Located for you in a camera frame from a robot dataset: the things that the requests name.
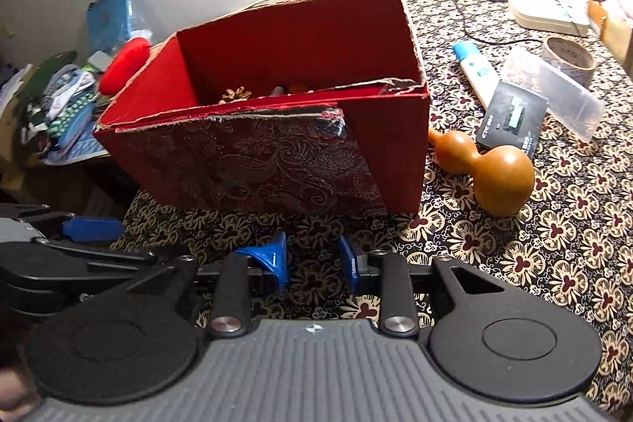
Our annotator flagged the orange bottle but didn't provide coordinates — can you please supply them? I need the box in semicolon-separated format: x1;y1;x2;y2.
588;0;614;40

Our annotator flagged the black small packet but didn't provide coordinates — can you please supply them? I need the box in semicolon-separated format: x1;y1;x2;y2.
477;80;550;161

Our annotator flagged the black cable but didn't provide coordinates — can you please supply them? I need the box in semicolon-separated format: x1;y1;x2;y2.
432;0;550;47

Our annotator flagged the brown gourd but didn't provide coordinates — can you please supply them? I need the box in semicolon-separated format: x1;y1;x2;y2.
428;128;536;218

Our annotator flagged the red fabric-covered box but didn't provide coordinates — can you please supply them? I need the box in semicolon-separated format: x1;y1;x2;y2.
93;0;431;216

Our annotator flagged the white tube blue cap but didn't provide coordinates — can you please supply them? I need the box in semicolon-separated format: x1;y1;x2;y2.
452;41;501;110

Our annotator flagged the white power strip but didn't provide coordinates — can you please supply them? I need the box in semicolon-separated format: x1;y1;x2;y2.
508;0;591;38

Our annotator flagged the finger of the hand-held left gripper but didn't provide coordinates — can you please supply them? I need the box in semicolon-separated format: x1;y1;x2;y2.
20;210;124;242
32;238;161;267

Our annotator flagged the clear plastic box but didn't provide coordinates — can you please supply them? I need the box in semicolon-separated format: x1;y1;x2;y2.
499;46;605;143

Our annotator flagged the brown tape roll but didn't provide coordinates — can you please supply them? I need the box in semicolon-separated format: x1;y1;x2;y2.
541;35;598;89

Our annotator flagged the blue checked towel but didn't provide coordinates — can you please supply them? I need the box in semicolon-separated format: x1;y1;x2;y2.
42;125;112;166

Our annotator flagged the white grey cloth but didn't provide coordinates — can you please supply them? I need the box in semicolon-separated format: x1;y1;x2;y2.
44;71;95;101

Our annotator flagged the blue pouch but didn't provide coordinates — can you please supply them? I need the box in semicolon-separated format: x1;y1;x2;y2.
86;0;134;44

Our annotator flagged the green striped cloth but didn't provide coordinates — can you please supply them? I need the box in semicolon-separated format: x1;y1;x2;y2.
25;88;97;138

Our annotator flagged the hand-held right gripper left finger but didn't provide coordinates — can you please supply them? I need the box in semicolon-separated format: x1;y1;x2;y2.
123;231;290;338

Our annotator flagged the red plush cushion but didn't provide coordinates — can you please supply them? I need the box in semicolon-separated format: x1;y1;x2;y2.
99;37;152;95

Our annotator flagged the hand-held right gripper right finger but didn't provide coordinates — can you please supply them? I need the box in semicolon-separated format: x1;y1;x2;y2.
339;237;508;338

